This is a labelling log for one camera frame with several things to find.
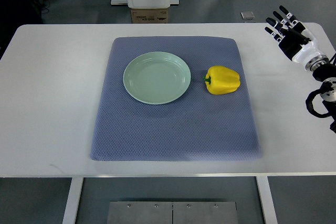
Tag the right white table leg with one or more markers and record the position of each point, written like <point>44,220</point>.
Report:
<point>266,200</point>

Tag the yellow bell pepper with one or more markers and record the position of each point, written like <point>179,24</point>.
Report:
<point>221,80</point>

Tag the cardboard box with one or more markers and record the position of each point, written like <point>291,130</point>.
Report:
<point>150,16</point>

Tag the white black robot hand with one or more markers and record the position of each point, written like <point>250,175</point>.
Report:
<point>297,42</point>

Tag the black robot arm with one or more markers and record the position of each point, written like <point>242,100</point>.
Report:
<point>326,75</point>

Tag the metal base plate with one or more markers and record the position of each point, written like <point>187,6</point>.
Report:
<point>172,212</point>

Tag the light green plate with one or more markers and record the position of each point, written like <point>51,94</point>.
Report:
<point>156,78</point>

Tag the grey floor outlet plate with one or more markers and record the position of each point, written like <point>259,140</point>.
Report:
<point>247,15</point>

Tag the blue textured mat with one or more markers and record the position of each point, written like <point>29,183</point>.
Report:
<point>198,126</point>

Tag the left white table leg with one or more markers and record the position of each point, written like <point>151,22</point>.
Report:
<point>72,204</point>

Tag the white table leg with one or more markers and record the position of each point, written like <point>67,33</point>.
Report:
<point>266,200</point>
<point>72,204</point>

